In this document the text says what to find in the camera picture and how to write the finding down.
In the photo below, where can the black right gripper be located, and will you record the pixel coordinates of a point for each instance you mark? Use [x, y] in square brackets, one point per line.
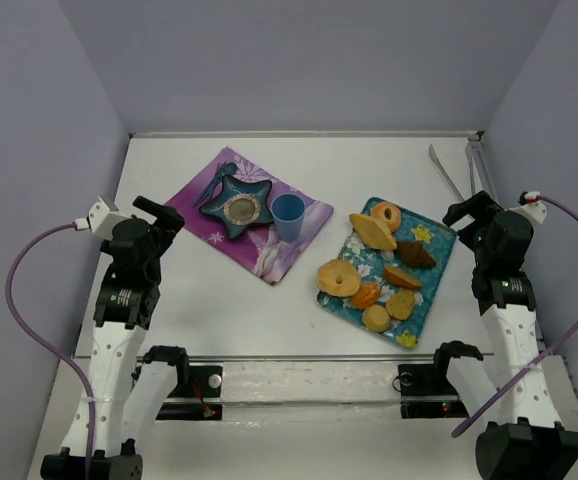
[472, 215]

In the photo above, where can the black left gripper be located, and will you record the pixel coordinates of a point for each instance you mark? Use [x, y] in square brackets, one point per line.
[166, 218]

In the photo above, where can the metal tongs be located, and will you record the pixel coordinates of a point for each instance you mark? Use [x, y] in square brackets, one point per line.
[465, 174]

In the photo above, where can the orange round bun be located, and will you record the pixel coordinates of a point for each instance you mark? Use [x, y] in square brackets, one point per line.
[367, 295]

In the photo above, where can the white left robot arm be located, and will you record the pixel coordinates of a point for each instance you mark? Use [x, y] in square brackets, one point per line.
[122, 395]

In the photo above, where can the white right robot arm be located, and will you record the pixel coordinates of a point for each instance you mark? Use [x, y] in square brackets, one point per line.
[521, 435]

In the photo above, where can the long pale bread loaf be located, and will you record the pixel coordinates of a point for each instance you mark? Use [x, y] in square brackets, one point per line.
[373, 232]

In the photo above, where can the small brown bread slice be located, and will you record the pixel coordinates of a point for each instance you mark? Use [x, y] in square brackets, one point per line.
[398, 277]

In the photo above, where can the dark star-shaped plate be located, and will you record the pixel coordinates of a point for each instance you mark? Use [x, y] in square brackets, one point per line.
[240, 205]

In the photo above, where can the brown chocolate croissant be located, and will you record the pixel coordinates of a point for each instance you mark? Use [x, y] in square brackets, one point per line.
[414, 255]

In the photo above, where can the teal floral tray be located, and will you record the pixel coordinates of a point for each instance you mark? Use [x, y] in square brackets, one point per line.
[340, 279]

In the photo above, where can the purple patterned cloth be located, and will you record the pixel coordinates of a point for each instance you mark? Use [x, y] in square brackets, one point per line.
[259, 249]

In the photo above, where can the blue plastic cup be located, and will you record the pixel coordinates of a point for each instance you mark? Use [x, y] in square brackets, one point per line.
[288, 211]

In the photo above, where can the yellow-brown muffin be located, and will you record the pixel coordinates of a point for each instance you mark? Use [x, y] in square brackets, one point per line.
[401, 304]

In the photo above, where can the round yellow bun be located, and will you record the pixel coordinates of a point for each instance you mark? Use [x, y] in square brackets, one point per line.
[376, 318]

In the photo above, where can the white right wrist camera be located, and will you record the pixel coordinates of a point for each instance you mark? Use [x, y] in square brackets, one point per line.
[532, 208]

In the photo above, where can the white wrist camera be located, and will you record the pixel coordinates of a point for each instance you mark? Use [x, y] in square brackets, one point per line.
[532, 208]
[102, 217]

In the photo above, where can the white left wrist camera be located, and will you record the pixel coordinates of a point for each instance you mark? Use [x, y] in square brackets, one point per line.
[102, 217]

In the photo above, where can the glazed ring donut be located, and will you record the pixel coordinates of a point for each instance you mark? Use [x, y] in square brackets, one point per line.
[389, 213]

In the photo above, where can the metal table front rail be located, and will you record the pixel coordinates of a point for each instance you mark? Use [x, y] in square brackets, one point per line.
[391, 357]

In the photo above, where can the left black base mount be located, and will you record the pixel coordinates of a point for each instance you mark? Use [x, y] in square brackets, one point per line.
[197, 400]

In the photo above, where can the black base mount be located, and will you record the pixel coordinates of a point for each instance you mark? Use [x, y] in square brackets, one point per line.
[424, 396]
[197, 400]

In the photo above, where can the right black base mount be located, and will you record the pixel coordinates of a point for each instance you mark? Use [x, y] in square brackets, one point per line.
[424, 396]

